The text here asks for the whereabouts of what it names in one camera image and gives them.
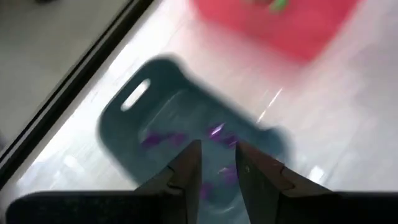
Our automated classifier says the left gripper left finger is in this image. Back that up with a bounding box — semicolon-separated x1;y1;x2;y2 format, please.
6;139;203;224

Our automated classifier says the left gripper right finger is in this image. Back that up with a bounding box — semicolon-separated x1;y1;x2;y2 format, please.
234;141;398;224

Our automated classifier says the green plastic skeleton hand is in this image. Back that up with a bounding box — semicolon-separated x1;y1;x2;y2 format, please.
269;0;290;12

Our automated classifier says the dark teal plastic bin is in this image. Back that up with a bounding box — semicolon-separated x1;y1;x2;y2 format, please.
96;55;293;215

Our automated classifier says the pink plastic bin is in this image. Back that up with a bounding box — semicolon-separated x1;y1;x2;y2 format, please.
189;0;361;65

